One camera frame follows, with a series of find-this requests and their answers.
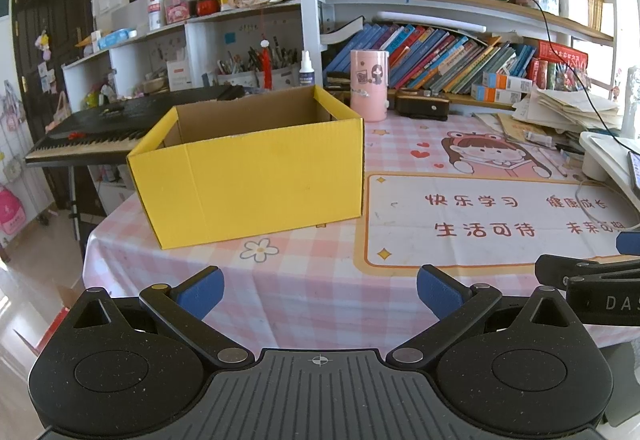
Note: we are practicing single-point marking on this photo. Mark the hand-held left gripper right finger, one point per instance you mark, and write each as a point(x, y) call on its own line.
point(437, 292)

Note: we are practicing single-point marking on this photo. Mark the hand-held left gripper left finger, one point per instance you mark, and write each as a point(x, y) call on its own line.
point(205, 290)

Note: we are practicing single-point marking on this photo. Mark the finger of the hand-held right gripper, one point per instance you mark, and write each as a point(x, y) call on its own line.
point(555, 267)
point(630, 244)

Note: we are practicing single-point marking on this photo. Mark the yellow cardboard box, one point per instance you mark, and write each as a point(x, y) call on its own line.
point(250, 185)

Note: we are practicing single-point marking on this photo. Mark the white desktop device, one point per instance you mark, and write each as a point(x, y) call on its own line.
point(600, 155)

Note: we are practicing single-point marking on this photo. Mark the pink checkered tablecloth desktop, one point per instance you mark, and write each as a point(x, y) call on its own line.
point(300, 280)

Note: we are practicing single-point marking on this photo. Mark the black desktop box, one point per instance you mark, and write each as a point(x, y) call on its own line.
point(422, 107)

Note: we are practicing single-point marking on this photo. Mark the stack of loose papers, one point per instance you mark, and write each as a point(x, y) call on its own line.
point(565, 110)

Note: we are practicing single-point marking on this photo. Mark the red cardboard box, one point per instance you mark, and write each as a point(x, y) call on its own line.
point(52, 325)

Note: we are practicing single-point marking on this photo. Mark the black keyboard stand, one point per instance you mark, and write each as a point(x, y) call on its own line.
point(75, 200)

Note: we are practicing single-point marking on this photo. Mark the orange white medicine box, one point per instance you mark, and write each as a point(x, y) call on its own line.
point(507, 82)
point(497, 95)

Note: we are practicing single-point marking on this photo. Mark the black electronic keyboard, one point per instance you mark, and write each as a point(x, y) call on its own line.
point(100, 120)

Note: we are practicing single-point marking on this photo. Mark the red gift box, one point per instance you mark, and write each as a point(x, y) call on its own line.
point(560, 55)

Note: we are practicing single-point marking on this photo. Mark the pink cartoon cup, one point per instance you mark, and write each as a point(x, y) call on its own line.
point(369, 100)

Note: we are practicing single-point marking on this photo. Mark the white pen holders with pens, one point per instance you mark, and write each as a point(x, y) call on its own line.
point(240, 79)

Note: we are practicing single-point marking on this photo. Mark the pink backpack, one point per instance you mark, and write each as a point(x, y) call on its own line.
point(6, 210)

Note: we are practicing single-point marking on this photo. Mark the white carton with red print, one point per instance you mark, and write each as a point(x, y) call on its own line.
point(179, 75)

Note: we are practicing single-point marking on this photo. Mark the red hanging tassel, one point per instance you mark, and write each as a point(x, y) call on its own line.
point(267, 70)

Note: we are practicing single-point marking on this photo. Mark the row of leaning colourful books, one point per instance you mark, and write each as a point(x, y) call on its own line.
point(440, 60)

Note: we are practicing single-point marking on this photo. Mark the white spray bottle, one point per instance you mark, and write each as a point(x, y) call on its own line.
point(306, 75)

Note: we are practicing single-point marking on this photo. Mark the white shelf unit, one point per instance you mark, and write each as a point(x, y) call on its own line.
point(150, 50)

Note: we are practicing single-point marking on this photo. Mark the blue tissue pack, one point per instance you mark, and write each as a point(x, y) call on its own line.
point(114, 39)

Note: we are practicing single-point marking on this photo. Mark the thick white lying book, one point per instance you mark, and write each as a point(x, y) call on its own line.
point(342, 32)

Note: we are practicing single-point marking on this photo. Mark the white lotion bottle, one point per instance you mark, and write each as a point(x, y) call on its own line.
point(155, 10)

